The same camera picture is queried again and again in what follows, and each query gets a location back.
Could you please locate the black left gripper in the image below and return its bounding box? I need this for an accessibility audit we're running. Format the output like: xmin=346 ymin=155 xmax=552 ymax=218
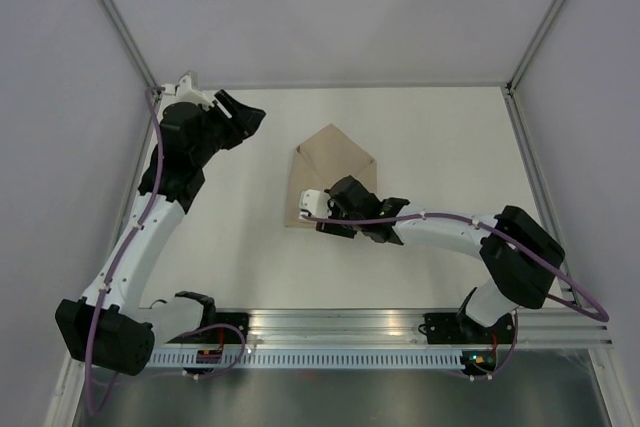
xmin=192 ymin=89 xmax=265 ymax=166

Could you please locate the beige cloth napkin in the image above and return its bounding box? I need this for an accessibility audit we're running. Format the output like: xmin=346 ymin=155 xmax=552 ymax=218
xmin=284 ymin=124 xmax=378 ymax=229

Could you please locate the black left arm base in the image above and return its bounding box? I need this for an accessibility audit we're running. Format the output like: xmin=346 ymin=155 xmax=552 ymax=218
xmin=169 ymin=311 xmax=250 ymax=346

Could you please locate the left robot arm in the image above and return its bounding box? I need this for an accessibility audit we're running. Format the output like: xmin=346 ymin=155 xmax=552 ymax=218
xmin=55 ymin=88 xmax=266 ymax=376

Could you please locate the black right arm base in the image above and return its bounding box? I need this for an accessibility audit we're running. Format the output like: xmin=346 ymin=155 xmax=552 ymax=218
xmin=418 ymin=312 xmax=515 ymax=346

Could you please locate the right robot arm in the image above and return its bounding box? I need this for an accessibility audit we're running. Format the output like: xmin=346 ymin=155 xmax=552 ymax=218
xmin=298 ymin=176 xmax=565 ymax=342

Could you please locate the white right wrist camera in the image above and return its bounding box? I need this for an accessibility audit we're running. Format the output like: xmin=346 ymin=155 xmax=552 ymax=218
xmin=298 ymin=189 xmax=331 ymax=219

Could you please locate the aluminium front rail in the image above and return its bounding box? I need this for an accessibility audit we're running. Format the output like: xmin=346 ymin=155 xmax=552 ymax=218
xmin=244 ymin=308 xmax=613 ymax=350

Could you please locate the right aluminium frame post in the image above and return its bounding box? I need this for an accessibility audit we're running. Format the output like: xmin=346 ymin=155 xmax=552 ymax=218
xmin=504 ymin=0 xmax=601 ymax=93

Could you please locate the aluminium frame post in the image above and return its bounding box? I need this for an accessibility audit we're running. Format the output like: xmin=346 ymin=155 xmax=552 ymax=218
xmin=96 ymin=0 xmax=156 ymax=87
xmin=504 ymin=0 xmax=601 ymax=93

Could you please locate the left aluminium frame post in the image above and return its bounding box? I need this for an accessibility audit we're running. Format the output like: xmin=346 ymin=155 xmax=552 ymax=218
xmin=96 ymin=0 xmax=156 ymax=87

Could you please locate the white slotted cable duct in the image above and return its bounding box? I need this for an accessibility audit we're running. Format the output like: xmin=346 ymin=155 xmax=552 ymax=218
xmin=147 ymin=347 xmax=463 ymax=370

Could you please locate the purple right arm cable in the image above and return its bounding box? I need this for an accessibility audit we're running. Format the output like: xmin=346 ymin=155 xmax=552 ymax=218
xmin=299 ymin=211 xmax=612 ymax=382

